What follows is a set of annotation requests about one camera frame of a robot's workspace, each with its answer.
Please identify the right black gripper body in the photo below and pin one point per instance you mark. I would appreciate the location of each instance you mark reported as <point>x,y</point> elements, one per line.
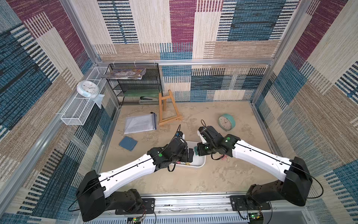
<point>200,148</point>

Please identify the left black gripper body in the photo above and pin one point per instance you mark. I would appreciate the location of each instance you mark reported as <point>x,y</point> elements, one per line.
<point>183,155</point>

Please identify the white plastic storage box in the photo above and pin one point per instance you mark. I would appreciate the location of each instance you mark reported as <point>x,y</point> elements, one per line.
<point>198,161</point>

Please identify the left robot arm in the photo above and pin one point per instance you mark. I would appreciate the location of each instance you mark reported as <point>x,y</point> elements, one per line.
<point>98,193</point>

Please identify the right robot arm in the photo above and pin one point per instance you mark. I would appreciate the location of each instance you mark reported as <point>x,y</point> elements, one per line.
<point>293,182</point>

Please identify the pink binder clip on table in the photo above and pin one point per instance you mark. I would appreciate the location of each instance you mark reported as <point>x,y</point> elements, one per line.
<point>225,158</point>

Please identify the green round alarm clock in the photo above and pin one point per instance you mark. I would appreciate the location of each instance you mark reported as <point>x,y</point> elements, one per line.
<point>226,122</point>

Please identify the wooden mini easel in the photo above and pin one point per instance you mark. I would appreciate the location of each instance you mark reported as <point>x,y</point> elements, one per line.
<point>168,110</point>

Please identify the blue folded cloth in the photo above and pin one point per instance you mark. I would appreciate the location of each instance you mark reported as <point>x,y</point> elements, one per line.
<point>128,143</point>

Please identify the clear zip document pouch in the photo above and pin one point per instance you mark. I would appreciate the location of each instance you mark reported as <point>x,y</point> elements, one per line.
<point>143,123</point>

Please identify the black stapler on shelf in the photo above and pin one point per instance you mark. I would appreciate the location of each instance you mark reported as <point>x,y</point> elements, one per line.
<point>146,98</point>

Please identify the magazine on shelf top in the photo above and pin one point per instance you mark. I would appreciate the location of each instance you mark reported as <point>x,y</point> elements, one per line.
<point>131,74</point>

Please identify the white round clock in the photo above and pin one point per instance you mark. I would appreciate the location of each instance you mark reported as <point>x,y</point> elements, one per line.
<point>87,89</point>

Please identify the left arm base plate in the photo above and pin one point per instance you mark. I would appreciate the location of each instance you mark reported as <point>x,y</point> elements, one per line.
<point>147,207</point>

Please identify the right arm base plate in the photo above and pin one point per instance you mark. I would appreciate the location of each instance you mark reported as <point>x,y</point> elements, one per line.
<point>241,203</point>

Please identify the black wire mesh shelf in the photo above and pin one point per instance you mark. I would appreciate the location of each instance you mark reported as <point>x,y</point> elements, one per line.
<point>128,92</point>

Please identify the white wire wall basket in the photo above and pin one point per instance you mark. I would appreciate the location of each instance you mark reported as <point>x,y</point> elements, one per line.
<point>77,112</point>

